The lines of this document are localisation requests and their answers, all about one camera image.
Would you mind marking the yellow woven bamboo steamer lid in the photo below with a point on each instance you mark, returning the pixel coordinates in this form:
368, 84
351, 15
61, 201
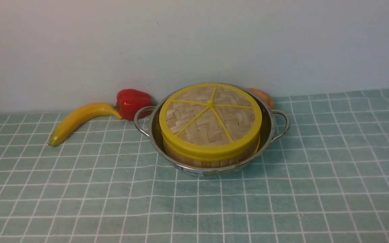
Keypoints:
210, 121

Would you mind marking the yellow bamboo steamer basket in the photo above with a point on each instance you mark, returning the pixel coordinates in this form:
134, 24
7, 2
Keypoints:
175, 155

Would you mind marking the stainless steel pot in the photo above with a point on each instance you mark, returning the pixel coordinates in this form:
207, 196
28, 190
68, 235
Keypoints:
268, 126

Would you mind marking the red bell pepper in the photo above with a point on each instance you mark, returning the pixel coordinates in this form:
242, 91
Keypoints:
129, 101

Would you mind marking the yellow plastic banana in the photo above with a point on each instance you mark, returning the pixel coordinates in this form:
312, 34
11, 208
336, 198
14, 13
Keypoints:
77, 118

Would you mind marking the green checkered tablecloth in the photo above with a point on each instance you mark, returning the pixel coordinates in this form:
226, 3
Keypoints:
325, 181

